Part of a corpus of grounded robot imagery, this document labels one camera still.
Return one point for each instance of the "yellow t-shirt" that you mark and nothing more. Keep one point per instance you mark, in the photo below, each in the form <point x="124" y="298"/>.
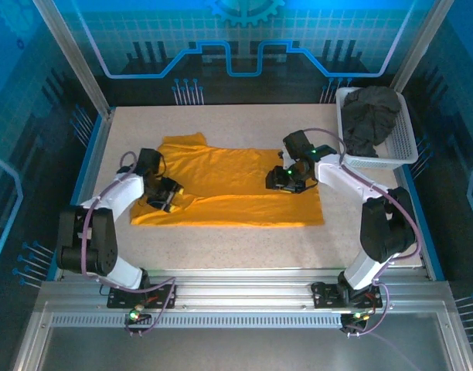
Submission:
<point x="240" y="205"/>

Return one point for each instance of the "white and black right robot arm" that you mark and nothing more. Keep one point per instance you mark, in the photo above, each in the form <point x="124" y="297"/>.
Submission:
<point x="337" y="178"/>

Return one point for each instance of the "black t-shirt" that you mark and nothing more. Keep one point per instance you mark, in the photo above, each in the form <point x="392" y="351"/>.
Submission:
<point x="369" y="114"/>

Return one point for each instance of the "white plastic basket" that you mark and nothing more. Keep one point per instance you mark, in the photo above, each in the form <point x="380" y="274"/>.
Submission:
<point x="404" y="147"/>

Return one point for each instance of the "black connector with green light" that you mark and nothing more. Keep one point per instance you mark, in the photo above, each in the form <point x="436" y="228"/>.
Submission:
<point x="138" y="315"/>
<point x="356" y="318"/>

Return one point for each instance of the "slotted aluminium strip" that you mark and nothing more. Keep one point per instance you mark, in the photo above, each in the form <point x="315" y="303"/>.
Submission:
<point x="240" y="320"/>

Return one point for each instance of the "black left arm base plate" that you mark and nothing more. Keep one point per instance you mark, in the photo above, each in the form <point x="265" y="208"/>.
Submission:
<point x="163" y="295"/>

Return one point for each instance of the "aluminium front rail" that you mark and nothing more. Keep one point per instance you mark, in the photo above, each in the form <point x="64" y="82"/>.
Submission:
<point x="240" y="286"/>

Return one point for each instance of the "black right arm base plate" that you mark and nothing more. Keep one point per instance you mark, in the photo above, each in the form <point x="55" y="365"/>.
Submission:
<point x="325" y="295"/>

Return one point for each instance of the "aluminium frame post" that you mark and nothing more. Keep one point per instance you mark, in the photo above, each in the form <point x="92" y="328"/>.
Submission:
<point x="422" y="42"/>
<point x="66" y="46"/>

